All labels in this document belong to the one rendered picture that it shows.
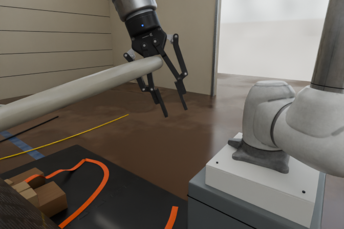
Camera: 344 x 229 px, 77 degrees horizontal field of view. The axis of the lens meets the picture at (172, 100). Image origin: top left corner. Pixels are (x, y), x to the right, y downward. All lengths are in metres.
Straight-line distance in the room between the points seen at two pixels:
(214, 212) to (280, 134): 0.35
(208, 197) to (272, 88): 0.42
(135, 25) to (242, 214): 0.63
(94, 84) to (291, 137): 0.51
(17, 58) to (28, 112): 5.92
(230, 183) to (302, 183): 0.21
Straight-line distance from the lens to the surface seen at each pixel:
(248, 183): 0.75
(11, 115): 0.33
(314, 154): 0.62
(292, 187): 0.75
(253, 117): 0.76
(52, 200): 1.98
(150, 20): 0.49
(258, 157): 0.81
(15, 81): 6.25
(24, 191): 1.98
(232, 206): 0.79
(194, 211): 0.90
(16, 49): 6.23
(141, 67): 0.38
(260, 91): 0.74
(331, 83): 0.63
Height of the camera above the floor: 1.29
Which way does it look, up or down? 15 degrees down
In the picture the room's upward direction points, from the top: straight up
